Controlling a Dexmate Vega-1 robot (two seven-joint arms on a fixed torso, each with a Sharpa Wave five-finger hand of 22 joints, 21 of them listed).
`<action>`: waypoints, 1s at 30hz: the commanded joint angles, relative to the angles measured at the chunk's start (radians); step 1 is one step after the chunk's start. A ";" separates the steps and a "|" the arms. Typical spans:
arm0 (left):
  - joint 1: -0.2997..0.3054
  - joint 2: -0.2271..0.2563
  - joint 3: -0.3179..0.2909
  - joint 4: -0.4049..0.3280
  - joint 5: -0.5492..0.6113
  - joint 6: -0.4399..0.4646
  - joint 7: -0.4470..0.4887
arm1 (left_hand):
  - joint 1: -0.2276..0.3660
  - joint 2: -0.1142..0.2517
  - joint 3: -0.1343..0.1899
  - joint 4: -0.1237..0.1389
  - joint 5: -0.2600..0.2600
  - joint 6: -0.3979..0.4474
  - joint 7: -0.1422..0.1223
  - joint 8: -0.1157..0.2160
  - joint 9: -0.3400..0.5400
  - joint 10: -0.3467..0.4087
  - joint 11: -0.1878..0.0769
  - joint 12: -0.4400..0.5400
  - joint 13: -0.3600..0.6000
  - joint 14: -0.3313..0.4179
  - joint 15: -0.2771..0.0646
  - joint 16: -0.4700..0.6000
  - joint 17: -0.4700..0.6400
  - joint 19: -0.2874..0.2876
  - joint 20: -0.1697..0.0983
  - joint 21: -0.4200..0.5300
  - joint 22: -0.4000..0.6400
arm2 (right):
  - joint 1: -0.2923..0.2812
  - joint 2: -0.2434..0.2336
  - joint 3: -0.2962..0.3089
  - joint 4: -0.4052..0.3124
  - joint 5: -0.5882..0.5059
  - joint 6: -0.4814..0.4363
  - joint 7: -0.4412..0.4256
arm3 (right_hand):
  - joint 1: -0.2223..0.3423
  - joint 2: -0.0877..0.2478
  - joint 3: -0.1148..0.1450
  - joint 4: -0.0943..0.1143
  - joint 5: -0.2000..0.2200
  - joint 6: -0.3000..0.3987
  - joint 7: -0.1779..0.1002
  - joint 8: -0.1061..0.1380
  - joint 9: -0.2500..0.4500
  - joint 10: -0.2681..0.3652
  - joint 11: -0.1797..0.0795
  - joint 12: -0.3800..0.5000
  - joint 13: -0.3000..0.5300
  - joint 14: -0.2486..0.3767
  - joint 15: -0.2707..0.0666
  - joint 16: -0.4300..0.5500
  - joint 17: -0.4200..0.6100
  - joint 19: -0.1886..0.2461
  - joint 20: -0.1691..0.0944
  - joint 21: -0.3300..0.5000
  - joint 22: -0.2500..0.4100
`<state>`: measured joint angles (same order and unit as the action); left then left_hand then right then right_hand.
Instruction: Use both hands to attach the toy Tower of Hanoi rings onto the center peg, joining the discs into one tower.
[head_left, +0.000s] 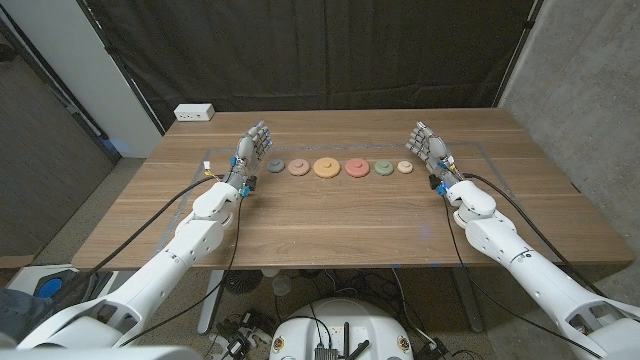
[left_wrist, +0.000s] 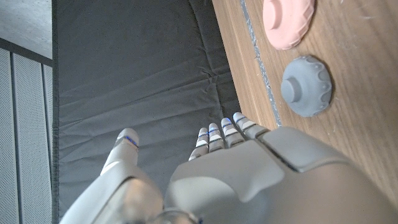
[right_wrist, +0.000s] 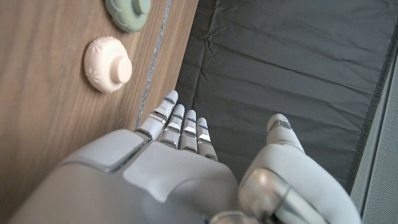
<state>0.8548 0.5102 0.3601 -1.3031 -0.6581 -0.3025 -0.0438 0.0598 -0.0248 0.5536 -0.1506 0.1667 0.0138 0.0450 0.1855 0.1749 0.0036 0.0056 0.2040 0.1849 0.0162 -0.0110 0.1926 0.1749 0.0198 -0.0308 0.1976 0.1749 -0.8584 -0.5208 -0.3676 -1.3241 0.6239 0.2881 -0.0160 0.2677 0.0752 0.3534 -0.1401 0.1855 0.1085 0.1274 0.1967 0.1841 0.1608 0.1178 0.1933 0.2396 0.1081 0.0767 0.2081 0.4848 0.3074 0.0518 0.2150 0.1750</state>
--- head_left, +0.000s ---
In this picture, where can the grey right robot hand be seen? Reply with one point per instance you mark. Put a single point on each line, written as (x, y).
(434, 147)

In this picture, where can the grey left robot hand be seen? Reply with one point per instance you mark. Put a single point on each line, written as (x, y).
(246, 150)

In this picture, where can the red toy disc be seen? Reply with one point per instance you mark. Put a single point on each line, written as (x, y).
(357, 167)

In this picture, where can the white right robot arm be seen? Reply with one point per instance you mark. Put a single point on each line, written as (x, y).
(540, 280)

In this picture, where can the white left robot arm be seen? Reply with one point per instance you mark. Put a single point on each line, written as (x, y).
(150, 280)

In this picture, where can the small grey toy disc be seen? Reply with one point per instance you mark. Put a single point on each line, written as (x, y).
(275, 165)

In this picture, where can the small cream toy disc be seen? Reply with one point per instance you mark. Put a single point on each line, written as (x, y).
(405, 166)

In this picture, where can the green toy disc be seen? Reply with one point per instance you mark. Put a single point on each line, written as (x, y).
(384, 167)

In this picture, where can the pink toy disc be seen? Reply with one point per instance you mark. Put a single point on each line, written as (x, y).
(299, 167)

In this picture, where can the large orange toy disc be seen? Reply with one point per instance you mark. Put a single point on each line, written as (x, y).
(327, 167)

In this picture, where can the white power strip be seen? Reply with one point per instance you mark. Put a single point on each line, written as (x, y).
(194, 112)

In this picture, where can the black curtain backdrop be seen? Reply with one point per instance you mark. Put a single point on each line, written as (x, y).
(325, 50)

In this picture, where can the black backdrop pole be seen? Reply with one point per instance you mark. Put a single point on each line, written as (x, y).
(520, 49)
(120, 65)

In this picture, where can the small black floor fan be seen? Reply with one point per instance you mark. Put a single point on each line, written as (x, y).
(243, 281)

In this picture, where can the white table leg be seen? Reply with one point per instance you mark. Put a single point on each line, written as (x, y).
(210, 300)

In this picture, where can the grey table leg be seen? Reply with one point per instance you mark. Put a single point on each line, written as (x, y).
(467, 300)

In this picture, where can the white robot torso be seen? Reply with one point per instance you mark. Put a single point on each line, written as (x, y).
(340, 325)

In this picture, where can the black device with blue disc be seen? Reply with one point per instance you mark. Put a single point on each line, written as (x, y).
(50, 287)

